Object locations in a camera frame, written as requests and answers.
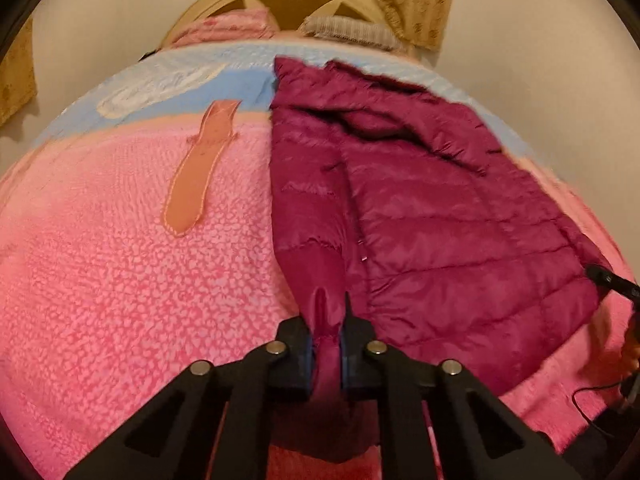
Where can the folded pink floral blanket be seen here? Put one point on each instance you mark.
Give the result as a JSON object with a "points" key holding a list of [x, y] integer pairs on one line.
{"points": [[244, 24]]}

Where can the beige patterned curtain left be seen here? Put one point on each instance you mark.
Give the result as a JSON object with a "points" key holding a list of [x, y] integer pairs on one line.
{"points": [[17, 75]]}

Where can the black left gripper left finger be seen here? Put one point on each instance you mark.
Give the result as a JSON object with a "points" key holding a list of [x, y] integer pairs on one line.
{"points": [[209, 422]]}

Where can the blue pink jeans-print bedspread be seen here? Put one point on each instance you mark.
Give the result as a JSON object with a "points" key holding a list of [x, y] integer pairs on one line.
{"points": [[136, 238]]}

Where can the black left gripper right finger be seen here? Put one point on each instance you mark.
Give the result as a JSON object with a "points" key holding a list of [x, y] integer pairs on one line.
{"points": [[439, 421]]}

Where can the striped pillow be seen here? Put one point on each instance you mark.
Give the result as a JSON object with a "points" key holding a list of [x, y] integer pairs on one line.
{"points": [[351, 31]]}

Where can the magenta puffer down jacket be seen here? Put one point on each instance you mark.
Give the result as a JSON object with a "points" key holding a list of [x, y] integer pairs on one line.
{"points": [[400, 207]]}

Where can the right hand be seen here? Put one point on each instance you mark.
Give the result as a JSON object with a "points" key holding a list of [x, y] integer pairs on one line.
{"points": [[629, 357]]}

